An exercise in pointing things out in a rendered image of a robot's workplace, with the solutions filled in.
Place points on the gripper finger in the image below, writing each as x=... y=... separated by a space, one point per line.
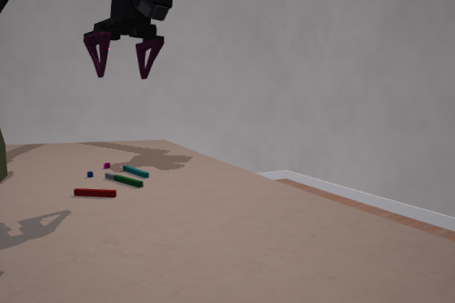
x=155 y=45
x=103 y=40

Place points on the grey rod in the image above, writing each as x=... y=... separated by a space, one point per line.
x=110 y=176

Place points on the turquoise rod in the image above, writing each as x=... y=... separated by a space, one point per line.
x=136 y=172

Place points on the dark red rectangular bar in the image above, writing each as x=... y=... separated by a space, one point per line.
x=80 y=192

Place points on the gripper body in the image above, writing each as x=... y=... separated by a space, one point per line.
x=127 y=27

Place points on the green rod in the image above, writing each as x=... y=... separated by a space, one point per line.
x=128 y=181

